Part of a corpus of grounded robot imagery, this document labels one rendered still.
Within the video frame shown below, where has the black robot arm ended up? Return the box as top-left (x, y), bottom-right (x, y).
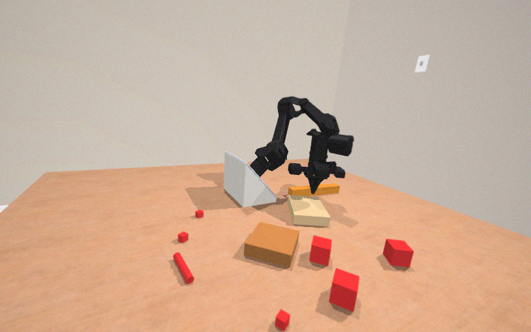
top-left (250, 97), bottom-right (354, 178)

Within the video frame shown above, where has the red cylinder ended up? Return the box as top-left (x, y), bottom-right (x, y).
top-left (174, 252), bottom-right (194, 284)

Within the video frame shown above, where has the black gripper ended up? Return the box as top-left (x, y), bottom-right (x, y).
top-left (288, 150), bottom-right (345, 194)

